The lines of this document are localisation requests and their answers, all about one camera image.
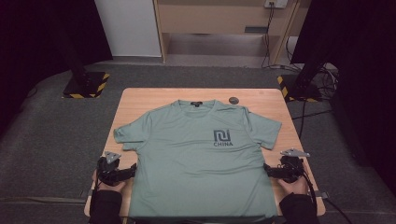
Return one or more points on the white panel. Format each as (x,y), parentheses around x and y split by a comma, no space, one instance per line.
(127,28)

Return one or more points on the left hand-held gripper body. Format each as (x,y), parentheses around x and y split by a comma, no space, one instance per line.
(107,169)

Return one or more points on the white wall socket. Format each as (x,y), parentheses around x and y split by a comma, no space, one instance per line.
(277,3)

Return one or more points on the green t-shirt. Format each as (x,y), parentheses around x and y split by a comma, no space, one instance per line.
(193,161)

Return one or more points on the grey round table grommet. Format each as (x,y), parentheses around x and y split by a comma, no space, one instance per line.
(233,100)

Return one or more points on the person's right hand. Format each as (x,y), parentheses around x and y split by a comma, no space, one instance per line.
(297,186)

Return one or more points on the black curtain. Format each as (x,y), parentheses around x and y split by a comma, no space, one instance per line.
(358,62)
(37,46)

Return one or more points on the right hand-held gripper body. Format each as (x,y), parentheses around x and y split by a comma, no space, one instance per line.
(291,168)

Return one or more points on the black stand with striped base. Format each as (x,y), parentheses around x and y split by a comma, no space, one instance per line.
(87,85)
(300,88)

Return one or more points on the wooden shelf unit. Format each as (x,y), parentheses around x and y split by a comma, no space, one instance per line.
(218,18)

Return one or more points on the person's left hand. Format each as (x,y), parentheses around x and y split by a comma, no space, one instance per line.
(109,188)

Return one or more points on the grey floor strip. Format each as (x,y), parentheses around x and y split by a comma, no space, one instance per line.
(40,200)

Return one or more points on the grey tape piece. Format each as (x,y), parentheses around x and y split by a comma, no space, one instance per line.
(85,193)
(323,195)

